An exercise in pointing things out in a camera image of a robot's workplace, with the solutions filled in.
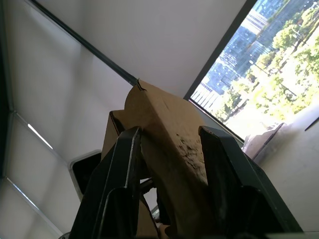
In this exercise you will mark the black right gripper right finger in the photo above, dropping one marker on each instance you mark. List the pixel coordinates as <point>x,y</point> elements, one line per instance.
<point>239,179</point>

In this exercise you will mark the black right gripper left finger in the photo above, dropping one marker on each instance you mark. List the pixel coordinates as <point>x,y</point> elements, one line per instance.
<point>109,189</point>

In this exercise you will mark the small brown cardboard box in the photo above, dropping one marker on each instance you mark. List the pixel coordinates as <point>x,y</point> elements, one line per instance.
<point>164,139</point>

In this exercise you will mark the white-framed dark ceiling fixture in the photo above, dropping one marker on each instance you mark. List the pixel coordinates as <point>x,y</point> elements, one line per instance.
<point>83,171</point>

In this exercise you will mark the grey translucent object on sill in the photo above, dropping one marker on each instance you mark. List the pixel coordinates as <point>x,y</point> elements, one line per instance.
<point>264,142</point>

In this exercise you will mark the large glass window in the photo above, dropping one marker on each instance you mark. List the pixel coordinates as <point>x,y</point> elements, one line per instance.
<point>269,67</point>

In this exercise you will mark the dark ceiling track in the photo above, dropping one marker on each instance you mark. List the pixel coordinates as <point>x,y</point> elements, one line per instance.
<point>84,42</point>

